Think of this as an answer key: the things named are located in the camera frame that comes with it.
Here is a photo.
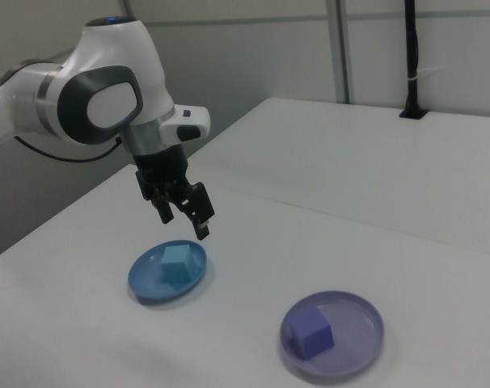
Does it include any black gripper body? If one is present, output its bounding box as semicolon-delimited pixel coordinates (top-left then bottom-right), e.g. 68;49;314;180
132;145;196;201

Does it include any cyan foam cube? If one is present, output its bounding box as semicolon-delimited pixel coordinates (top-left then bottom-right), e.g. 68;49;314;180
160;243;196;290

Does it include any purple foam cube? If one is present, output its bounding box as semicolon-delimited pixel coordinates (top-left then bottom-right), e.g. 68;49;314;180
289;306;336;361

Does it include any blue round plate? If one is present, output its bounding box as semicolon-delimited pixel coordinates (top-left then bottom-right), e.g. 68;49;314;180
127;240;209;302

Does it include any lilac round plate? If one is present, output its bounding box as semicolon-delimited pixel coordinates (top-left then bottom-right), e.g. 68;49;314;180
280;289;386;375

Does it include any black mounting pole with base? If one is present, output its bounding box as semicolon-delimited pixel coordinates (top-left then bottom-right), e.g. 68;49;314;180
398;0;429;120

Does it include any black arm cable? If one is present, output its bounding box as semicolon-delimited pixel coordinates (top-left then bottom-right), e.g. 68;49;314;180
12;135;123;163

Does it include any grey partition post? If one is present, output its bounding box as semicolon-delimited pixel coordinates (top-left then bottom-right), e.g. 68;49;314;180
324;0;352;104

